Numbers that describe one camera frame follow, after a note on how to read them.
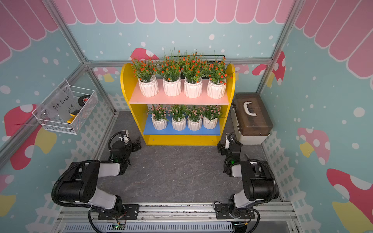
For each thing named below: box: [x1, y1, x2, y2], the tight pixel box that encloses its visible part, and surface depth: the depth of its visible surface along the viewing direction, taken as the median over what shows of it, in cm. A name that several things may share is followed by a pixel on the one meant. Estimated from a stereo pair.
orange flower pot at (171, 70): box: [158, 50, 185, 97], surface depth 69 cm
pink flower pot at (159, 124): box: [151, 115, 168, 131], surface depth 89 cm
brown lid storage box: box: [230, 92, 274, 146], surface depth 94 cm
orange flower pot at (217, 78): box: [205, 59, 233, 100], surface depth 67 cm
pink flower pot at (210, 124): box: [203, 116, 219, 130], surface depth 90 cm
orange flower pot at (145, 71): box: [131, 60, 159, 98], surface depth 69 cm
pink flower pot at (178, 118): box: [170, 104, 187, 132], surface depth 87 cm
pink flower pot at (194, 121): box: [187, 105, 204, 132], surface depth 87 cm
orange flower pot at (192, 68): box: [181, 51, 206, 99], surface depth 67 cm
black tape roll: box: [77, 94, 92, 107], surface depth 81 cm
